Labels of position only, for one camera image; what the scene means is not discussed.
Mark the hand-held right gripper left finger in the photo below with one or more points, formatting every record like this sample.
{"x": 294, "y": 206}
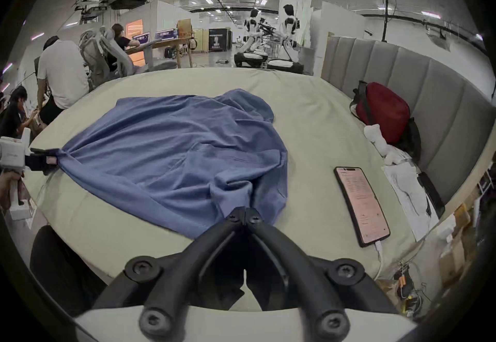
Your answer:
{"x": 211, "y": 245}

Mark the black display stand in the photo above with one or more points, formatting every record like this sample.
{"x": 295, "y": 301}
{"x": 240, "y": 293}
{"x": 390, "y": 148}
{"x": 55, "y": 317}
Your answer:
{"x": 220, "y": 40}

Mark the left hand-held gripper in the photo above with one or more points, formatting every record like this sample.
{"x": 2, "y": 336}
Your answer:
{"x": 11, "y": 152}

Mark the grey padded headboard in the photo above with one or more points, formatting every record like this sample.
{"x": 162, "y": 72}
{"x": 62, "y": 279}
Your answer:
{"x": 438, "y": 100}

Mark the red and black bag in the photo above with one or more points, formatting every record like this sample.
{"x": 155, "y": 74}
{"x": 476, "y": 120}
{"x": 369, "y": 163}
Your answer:
{"x": 383, "y": 111}

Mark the grey office chair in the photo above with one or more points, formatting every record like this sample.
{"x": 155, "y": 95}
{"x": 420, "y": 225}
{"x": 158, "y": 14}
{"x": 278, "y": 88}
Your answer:
{"x": 99, "y": 57}

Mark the blue shirt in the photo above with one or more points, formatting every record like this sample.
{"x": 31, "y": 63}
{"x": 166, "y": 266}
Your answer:
{"x": 174, "y": 162}

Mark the white printed plastic bag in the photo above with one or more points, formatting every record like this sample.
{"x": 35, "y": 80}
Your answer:
{"x": 407, "y": 193}

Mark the wooden desk with monitors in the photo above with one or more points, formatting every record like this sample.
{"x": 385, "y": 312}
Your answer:
{"x": 166, "y": 44}

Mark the bed with beige sheet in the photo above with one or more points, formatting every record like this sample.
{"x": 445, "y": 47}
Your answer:
{"x": 317, "y": 131}

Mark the stack of cartons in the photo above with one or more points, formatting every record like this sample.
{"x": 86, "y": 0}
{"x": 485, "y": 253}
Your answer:
{"x": 461, "y": 239}

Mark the white humanoid robot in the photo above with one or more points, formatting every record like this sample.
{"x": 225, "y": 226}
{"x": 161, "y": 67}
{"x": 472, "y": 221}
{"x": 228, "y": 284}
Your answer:
{"x": 288, "y": 42}
{"x": 252, "y": 42}

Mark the person's left hand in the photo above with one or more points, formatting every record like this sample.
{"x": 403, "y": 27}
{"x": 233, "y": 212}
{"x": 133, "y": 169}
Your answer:
{"x": 6, "y": 189}

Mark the white plush toy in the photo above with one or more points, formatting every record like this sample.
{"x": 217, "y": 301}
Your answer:
{"x": 378, "y": 140}

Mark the black smartphone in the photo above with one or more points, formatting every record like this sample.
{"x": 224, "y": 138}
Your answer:
{"x": 362, "y": 204}

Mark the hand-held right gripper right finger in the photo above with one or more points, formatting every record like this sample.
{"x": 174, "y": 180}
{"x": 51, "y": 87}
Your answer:
{"x": 281, "y": 245}

